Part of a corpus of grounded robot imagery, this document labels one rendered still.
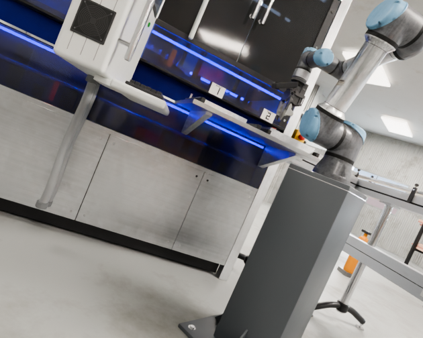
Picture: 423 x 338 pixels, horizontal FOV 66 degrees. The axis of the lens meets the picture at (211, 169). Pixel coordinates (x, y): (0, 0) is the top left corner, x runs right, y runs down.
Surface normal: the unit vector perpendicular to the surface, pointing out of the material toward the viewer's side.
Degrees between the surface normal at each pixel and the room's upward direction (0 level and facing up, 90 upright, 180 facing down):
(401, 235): 90
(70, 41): 90
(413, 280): 90
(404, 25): 110
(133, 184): 90
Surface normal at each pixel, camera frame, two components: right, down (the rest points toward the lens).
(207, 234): 0.27, 0.18
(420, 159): -0.60, -0.21
